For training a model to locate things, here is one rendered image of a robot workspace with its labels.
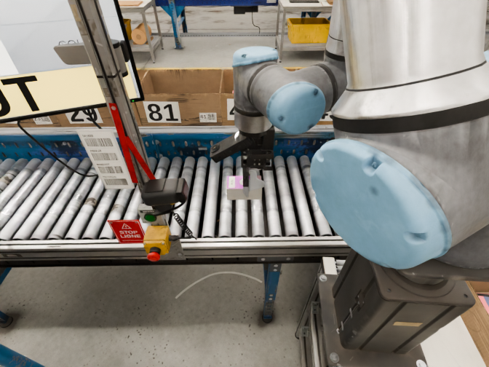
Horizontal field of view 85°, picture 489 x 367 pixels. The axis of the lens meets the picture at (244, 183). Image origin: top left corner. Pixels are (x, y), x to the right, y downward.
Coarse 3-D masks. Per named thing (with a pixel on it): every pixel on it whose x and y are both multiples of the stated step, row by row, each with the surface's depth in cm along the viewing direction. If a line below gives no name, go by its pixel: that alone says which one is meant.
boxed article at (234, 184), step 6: (228, 180) 77; (234, 180) 77; (240, 180) 77; (228, 186) 76; (234, 186) 76; (240, 186) 76; (228, 192) 76; (234, 192) 76; (240, 192) 76; (252, 192) 76; (258, 192) 76; (228, 198) 77; (234, 198) 78; (240, 198) 78; (246, 198) 78; (252, 198) 78; (258, 198) 78
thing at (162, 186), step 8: (152, 184) 73; (160, 184) 72; (168, 184) 72; (176, 184) 72; (184, 184) 73; (144, 192) 71; (152, 192) 71; (160, 192) 71; (168, 192) 71; (176, 192) 71; (184, 192) 72; (144, 200) 72; (152, 200) 72; (160, 200) 72; (168, 200) 72; (176, 200) 72; (184, 200) 73; (160, 208) 76; (168, 208) 77
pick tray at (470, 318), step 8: (472, 288) 76; (480, 288) 84; (488, 288) 83; (480, 304) 73; (464, 312) 79; (472, 312) 76; (480, 312) 73; (464, 320) 78; (472, 320) 76; (480, 320) 73; (488, 320) 70; (472, 328) 76; (480, 328) 73; (488, 328) 70; (472, 336) 76; (480, 336) 73; (488, 336) 70; (480, 344) 73; (488, 344) 70; (480, 352) 73; (488, 352) 70; (488, 360) 70
